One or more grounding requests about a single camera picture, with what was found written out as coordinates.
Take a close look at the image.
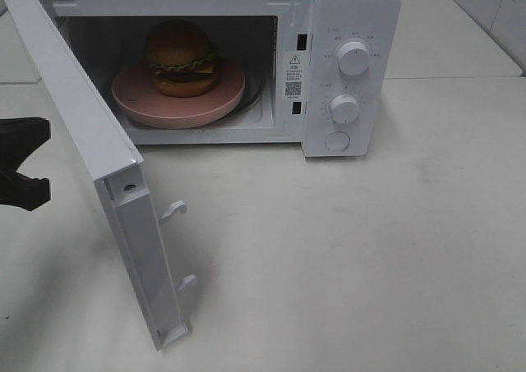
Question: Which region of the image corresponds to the white microwave oven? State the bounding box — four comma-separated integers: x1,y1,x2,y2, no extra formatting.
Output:
48,0,401,157

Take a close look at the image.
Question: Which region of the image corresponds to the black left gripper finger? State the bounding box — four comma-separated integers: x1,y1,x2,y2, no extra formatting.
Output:
1,117,50,170
1,170,51,211

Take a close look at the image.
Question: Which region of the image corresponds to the white round door button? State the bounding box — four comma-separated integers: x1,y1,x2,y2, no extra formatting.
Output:
325,131,350,152

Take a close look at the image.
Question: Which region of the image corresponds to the white lower timer knob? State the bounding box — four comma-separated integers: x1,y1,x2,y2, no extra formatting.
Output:
330,94,361,124

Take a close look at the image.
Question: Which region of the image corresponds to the white upper power knob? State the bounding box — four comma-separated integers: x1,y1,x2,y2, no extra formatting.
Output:
335,39,371,76

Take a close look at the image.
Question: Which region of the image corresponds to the pink round plate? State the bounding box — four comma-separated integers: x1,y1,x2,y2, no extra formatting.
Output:
112,62,246,130

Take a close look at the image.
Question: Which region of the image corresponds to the glass turntable tray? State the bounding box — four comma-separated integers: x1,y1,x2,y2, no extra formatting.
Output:
228,73,265,117

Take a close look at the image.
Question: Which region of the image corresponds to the toy burger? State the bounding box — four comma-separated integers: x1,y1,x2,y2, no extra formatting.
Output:
145,20,219,98

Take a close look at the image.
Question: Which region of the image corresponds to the white warning label sticker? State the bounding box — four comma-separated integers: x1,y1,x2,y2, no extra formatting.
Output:
282,51,308,101

